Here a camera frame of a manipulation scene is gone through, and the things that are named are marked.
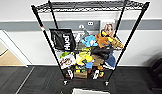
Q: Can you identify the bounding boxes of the printed red white pack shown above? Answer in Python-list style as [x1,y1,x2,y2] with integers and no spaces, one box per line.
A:
[59,52,77,70]

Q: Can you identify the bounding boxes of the box with printed faces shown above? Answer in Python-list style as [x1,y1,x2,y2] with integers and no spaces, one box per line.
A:
[100,20,117,36]

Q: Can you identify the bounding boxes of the brown plush toy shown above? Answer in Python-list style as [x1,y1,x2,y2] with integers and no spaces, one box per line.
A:
[108,35,125,51]

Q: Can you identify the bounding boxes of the black Huel bag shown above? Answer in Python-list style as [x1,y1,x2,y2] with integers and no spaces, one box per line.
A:
[49,28,77,52]

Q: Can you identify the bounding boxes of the yellow plush toy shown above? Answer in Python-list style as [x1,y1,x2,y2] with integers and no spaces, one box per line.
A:
[75,50,95,66]

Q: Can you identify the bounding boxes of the orange plush toy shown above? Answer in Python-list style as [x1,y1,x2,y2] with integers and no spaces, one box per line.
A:
[94,29,113,49]

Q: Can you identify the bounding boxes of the blue round cup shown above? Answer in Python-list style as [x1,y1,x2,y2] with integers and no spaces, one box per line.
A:
[84,61,94,70]

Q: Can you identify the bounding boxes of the blue plush toy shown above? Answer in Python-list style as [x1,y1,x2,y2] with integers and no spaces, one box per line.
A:
[80,34,98,48]

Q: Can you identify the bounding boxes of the white wall socket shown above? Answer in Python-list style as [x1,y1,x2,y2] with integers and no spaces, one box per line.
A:
[78,23,85,30]
[87,21,95,27]

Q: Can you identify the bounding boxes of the orange white toy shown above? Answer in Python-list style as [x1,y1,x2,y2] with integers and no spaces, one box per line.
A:
[92,67,106,81]

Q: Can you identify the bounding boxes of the black wire shelf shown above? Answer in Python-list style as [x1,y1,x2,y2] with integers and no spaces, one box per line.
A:
[30,0,151,87]

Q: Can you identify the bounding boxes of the black white printed pack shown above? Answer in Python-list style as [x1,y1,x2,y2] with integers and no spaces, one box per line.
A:
[65,68,74,80]

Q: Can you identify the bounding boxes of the blue white plush shark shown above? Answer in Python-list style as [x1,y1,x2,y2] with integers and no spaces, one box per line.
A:
[103,53,118,70]

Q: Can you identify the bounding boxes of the brown cardboard box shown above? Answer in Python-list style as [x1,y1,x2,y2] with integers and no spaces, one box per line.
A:
[73,68,89,80]

